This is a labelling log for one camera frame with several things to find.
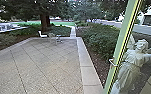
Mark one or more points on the low concrete wall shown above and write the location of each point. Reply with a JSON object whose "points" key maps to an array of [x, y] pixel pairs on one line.
{"points": [[6, 29]]}

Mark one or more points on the small metal patio table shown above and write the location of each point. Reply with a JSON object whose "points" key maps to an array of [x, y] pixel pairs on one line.
{"points": [[59, 38]]}

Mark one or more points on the green hedge bushes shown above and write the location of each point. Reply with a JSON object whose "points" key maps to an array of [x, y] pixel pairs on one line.
{"points": [[101, 38]]}

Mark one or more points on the ground cover plant bed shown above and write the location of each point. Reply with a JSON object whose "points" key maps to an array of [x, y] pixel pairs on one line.
{"points": [[11, 38]]}

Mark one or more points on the white patio chair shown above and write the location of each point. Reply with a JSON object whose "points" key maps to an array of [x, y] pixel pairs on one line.
{"points": [[41, 34]]}

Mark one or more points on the green lawn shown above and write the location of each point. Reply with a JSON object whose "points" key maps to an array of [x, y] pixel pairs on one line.
{"points": [[62, 23]]}

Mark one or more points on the dark tree trunk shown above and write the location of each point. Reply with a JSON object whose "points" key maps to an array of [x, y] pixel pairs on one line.
{"points": [[45, 22]]}

